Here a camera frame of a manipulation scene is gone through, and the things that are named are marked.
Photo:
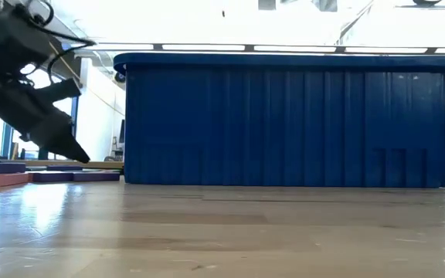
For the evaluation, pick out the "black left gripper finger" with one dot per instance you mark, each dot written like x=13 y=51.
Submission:
x=41 y=123
x=60 y=90

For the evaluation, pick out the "pink wooden block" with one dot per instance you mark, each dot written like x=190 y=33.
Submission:
x=4 y=179

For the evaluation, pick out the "teal foam blocks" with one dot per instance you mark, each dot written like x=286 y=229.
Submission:
x=97 y=176

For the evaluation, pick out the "large blue plastic bin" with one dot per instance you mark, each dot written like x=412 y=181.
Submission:
x=284 y=127

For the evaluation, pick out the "blue building column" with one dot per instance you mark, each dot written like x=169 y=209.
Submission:
x=74 y=112
x=7 y=144

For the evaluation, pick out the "small black object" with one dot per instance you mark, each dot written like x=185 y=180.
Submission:
x=43 y=155

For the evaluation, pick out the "grey ceiling box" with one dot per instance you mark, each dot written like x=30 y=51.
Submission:
x=267 y=4
x=326 y=4

